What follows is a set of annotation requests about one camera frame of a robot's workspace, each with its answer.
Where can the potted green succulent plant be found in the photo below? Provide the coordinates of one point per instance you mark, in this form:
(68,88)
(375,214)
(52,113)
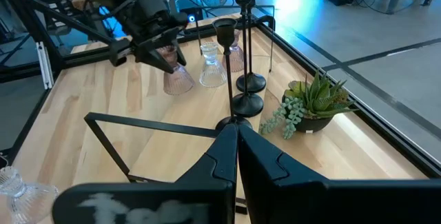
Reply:
(317,100)

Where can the black table border rail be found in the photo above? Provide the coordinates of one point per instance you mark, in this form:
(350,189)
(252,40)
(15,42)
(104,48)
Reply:
(396,139)

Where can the clear ribbed glass candle holder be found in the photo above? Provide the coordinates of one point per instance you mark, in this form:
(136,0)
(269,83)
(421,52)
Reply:
(27,200)
(213,72)

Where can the white aluminium rail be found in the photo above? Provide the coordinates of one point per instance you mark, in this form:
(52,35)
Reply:
(44,65)

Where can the pink ribbed glass candle holder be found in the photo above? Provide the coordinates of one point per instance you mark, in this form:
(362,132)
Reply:
(179,82)
(236,62)

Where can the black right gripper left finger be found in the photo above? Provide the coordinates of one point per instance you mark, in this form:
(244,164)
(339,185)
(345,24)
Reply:
(193,203)

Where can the tall black metal candlestick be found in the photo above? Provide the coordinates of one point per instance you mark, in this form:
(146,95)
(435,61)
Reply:
(255,82)
(224,32)
(247,105)

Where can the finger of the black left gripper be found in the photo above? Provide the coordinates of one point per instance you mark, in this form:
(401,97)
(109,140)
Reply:
(153,55)
(177,43)

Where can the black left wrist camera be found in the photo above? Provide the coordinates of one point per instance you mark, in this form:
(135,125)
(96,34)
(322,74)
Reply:
(151,7)

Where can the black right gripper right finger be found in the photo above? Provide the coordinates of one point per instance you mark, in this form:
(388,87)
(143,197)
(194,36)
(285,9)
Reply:
(310,200)

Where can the black rig frame strut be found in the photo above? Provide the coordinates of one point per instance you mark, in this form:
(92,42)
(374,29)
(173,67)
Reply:
(25,14)

